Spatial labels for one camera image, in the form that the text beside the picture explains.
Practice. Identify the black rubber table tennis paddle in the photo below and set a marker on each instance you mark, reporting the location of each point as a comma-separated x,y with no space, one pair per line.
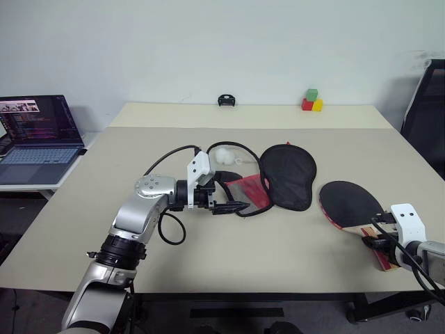
347,205

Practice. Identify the black paddle case red lining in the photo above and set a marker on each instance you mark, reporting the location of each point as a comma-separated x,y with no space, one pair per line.
288,177

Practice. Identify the yellow cube block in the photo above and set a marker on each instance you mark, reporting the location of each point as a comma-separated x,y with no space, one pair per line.
317,106

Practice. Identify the black mesh office chair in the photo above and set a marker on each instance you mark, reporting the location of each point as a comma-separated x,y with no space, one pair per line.
427,115

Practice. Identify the black caster wheel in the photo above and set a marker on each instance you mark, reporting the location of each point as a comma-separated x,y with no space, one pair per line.
418,313

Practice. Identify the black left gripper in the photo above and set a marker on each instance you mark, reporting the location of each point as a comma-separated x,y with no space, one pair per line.
204,199

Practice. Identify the green cube block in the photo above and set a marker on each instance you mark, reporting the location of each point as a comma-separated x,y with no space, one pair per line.
312,95

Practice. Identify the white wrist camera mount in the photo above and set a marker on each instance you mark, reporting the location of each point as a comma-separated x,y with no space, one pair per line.
198,168
410,222

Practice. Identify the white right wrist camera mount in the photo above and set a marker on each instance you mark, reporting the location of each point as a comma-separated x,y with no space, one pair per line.
410,222

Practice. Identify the red cube block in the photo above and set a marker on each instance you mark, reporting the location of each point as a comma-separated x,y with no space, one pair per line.
307,105

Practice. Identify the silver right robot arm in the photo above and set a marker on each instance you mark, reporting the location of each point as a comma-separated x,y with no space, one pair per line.
432,255

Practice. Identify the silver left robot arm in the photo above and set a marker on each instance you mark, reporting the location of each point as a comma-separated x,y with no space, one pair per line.
139,215

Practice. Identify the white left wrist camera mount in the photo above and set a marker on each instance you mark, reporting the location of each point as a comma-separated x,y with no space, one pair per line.
198,168

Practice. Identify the small black clip device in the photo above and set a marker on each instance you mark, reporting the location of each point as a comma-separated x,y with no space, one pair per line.
226,100

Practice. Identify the grey open laptop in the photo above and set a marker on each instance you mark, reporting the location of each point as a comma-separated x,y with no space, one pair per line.
38,139

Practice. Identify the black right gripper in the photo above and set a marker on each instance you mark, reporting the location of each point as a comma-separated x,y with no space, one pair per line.
390,243

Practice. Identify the black table frame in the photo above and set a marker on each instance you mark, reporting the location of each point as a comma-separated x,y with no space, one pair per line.
243,297

